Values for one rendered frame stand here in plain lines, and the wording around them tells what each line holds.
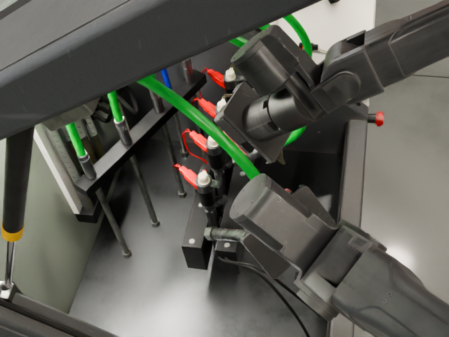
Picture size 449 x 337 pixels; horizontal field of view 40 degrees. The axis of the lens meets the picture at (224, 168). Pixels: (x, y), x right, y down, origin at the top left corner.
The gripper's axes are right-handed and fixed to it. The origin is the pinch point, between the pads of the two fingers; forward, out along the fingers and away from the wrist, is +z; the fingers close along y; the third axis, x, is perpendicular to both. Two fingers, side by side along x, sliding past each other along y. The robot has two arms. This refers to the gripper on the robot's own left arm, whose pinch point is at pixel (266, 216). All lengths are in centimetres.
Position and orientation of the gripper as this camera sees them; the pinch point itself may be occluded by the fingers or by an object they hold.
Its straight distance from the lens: 81.5
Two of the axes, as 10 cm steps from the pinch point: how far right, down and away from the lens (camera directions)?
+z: -2.4, -1.3, 9.6
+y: -7.5, 6.5, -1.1
